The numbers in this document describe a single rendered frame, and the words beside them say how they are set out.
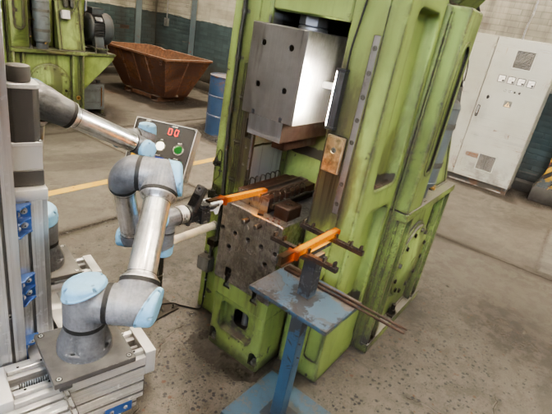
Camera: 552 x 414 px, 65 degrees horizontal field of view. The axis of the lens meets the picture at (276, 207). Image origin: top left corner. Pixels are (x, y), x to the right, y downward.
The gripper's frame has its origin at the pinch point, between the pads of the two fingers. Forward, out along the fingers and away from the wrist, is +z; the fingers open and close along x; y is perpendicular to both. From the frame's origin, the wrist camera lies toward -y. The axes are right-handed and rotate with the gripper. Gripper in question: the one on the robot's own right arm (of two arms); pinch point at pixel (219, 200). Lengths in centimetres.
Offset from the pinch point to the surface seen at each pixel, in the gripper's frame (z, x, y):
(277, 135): 26.8, 6.1, -28.8
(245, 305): 23, 7, 63
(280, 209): 27.6, 14.7, 5.2
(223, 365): 18, 3, 102
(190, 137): 21, -43, -15
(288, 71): 26, 7, -57
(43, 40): 160, -459, -16
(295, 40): 26, 8, -70
